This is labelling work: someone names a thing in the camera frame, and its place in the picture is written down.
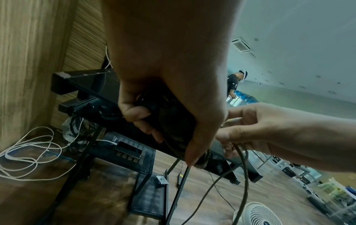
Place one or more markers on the blue black power adapter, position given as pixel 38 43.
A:
pixel 180 179

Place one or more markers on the black glossy low table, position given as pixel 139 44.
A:
pixel 83 83

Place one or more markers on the white floor fan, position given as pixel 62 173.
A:
pixel 258 215

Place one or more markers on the person's right hand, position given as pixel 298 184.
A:
pixel 258 125

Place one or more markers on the white ceiling vent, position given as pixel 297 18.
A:
pixel 242 44

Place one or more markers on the person's right forearm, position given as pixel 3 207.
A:
pixel 325 142

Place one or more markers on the person's left hand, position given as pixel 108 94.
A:
pixel 172 44

